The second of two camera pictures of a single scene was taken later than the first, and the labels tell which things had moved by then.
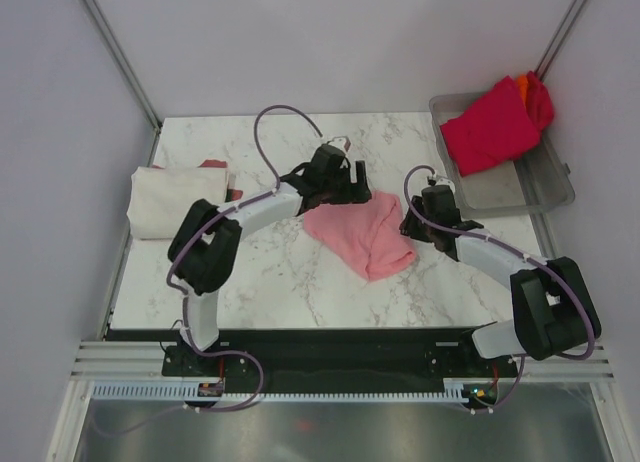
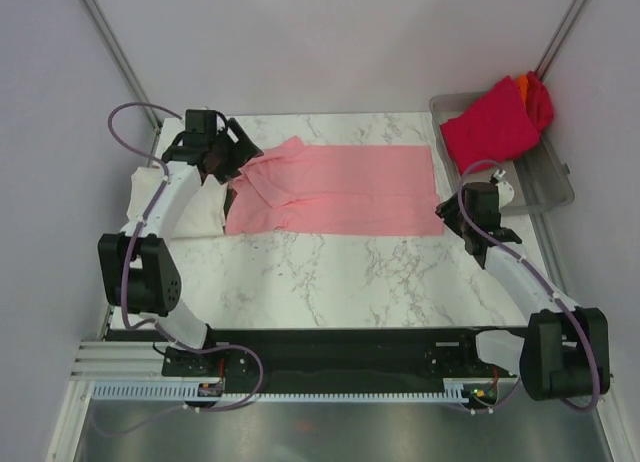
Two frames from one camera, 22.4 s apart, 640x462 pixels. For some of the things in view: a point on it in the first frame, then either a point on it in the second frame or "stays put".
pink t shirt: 368,230 -> 336,189
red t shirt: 539,101 stays put
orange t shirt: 523,82 stays put
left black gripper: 354,193 -> 243,152
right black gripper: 409,227 -> 447,209
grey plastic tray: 538,179 stays put
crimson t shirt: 500,129 stays put
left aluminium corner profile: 125,66 stays put
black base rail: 347,354 stays put
